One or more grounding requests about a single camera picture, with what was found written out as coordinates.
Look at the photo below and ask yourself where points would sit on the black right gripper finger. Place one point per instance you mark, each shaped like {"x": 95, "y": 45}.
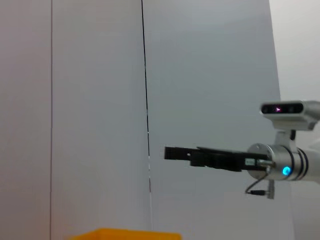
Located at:
{"x": 176, "y": 153}

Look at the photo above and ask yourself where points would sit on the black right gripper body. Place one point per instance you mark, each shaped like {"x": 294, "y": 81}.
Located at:
{"x": 225, "y": 161}

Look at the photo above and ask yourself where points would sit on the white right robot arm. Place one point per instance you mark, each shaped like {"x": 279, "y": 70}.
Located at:
{"x": 287, "y": 162}

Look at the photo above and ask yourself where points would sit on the yellow plastic bin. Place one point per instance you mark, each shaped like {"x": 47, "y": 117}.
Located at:
{"x": 125, "y": 235}

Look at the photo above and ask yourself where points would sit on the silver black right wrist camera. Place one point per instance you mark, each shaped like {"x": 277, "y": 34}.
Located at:
{"x": 287, "y": 112}

